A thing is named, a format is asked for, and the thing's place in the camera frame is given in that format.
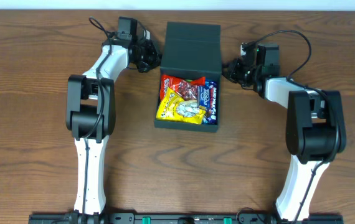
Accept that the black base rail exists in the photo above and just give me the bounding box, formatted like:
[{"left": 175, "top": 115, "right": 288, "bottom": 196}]
[{"left": 28, "top": 212, "right": 343, "bottom": 224}]

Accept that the blue Eclipse mint box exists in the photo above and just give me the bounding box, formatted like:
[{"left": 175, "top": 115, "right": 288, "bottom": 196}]
[{"left": 197, "top": 85, "right": 210, "bottom": 110}]

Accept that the red snack bag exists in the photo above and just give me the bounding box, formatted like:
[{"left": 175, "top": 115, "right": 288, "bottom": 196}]
[{"left": 159, "top": 74, "right": 206, "bottom": 100}]

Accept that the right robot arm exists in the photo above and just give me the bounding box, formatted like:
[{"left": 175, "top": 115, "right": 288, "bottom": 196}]
[{"left": 222, "top": 58, "right": 346, "bottom": 223}]

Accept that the yellow snack bag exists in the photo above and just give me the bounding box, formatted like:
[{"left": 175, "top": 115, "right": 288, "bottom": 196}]
[{"left": 156, "top": 88, "right": 206, "bottom": 124}]

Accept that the Dairy Milk chocolate bar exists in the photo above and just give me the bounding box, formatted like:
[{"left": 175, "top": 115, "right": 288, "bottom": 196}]
[{"left": 206, "top": 80, "right": 217, "bottom": 124}]

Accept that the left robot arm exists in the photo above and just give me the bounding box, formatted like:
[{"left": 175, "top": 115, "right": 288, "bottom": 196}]
[{"left": 66, "top": 39, "right": 161, "bottom": 216}]

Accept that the dark green box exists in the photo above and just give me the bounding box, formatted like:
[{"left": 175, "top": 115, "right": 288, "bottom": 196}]
[{"left": 153, "top": 21, "right": 222, "bottom": 133}]

